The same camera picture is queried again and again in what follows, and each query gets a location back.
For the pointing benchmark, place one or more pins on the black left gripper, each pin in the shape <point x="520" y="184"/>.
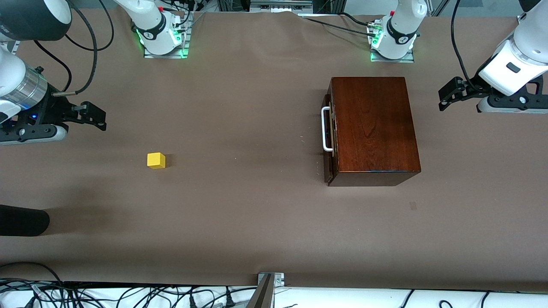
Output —
<point x="472" y="91"/>

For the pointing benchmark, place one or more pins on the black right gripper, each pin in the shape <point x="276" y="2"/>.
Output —
<point x="50" y="109"/>

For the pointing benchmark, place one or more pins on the yellow cube block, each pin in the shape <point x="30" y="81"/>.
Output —
<point x="156" y="161"/>

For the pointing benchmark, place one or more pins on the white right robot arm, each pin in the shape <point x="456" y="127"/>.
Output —
<point x="13" y="72"/>

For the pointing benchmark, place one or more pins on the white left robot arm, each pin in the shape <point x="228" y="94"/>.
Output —
<point x="531" y="47"/>

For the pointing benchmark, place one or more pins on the dark brown wooden cabinet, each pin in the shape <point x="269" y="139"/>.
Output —
<point x="372" y="124"/>

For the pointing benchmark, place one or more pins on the black cylindrical object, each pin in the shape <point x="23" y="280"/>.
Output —
<point x="23" y="220"/>

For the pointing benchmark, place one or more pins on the aluminium profile bar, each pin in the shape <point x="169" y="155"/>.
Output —
<point x="262" y="297"/>

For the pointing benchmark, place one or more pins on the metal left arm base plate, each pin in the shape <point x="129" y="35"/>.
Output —
<point x="404" y="59"/>

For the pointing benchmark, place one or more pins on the short aluminium rail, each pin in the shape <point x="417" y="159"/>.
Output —
<point x="520" y="18"/>

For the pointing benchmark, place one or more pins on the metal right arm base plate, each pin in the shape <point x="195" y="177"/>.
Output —
<point x="185" y="40"/>

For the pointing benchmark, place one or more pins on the aluminium frame structure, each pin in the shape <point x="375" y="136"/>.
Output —
<point x="274" y="5"/>

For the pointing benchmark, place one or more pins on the small metal corner bracket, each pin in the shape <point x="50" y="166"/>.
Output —
<point x="278" y="280"/>

